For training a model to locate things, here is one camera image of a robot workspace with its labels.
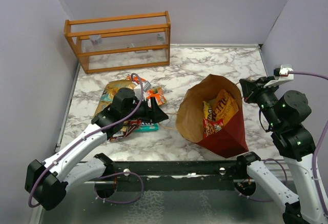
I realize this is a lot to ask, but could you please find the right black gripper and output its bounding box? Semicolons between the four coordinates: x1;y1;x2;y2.
240;75;281;128

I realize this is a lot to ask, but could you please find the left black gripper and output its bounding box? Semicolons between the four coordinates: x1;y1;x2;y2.
122;96;169;124

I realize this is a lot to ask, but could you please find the teal Fox's candy bag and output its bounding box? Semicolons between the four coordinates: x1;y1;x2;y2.
134;123;159;133

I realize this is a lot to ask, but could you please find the orange silver snack packet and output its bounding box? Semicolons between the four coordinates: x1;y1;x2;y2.
146;87;167;106

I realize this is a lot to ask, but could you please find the orange white snack packet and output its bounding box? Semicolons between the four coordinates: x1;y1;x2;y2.
127;75;139;85

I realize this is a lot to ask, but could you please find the gold teal chips bag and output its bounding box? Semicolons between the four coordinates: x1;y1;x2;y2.
93;79;136;117

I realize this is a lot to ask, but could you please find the red brown paper bag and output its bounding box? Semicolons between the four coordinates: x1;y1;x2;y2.
175;74;249;158

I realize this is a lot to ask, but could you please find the red pretzel snack bag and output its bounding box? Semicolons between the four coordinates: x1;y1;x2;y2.
203;118;224;138

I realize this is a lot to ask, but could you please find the red white chips bag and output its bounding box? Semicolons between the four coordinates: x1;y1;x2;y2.
109;119;141;141

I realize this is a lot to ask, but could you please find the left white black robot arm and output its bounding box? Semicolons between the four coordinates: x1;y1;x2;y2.
25;88;169;210

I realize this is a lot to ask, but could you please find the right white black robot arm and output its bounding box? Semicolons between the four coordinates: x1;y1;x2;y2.
235;73;327;223

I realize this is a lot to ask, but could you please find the yellow Werther's candy bag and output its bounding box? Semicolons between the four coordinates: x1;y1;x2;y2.
212;89;239;125

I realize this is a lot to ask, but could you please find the yellow M&M's candy bag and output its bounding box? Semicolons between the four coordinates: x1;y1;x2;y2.
203;101;213;121

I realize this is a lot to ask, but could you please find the orange wooden rack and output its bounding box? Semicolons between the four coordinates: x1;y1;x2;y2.
64;11;171;74

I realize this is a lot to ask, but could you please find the small patterned cup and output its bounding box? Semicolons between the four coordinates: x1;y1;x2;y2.
89;35;102;46

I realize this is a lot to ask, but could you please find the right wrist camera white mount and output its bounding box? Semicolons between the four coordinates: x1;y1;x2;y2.
264;64;294;88

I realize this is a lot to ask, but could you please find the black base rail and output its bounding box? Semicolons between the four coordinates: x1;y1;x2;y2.
102;160;249;191

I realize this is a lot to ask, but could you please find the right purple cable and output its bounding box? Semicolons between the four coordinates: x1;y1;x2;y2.
234;71;328;217

